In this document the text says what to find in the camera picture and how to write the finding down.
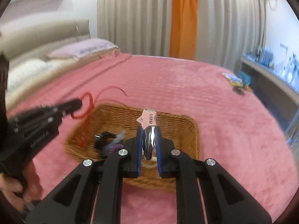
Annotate beige curtain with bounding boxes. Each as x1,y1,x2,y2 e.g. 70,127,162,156
97,0,266,70

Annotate black wrist watch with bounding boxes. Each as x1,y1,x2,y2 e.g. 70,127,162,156
94,131,117,151

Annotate purple beaded scrunchie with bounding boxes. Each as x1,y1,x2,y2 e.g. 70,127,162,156
107,130,126,155

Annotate items on bed edge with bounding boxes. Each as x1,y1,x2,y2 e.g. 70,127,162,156
222,73,253,96

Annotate red string cord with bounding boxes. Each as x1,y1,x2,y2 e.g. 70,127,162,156
70,86,129,145

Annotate orange curtain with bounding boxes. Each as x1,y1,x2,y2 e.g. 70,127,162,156
169,0,198,60

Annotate person's left hand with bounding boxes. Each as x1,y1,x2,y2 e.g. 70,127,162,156
1,161,43,213

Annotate grey wall desk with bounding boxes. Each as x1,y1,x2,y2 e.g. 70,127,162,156
238,54,299,134

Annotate beige upholstered headboard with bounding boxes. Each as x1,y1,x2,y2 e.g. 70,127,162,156
1,19,91,65

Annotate white dotted pillow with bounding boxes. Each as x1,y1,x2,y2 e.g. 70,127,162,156
7,59,52,93

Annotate pink pillow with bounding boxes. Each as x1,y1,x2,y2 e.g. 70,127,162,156
47,38,118,59

